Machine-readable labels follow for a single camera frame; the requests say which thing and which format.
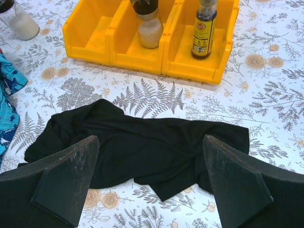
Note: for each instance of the small yellow-label sauce bottle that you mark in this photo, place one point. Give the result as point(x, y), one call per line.
point(204, 28)

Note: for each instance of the orange six-compartment bin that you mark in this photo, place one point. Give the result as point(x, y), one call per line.
point(191, 39)

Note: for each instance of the black cloth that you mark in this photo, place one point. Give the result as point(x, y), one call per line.
point(166, 154)

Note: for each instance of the blue shark-print cloth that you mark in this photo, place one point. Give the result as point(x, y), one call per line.
point(11, 81)

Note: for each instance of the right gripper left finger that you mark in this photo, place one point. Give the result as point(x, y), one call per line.
point(50, 192)

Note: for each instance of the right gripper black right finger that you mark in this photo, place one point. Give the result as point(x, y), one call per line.
point(251, 193)

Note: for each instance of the grey-lid spice shaker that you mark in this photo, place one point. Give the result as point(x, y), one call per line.
point(149, 23)

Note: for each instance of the black-cap white bottle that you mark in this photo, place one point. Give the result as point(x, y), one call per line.
point(18, 20)

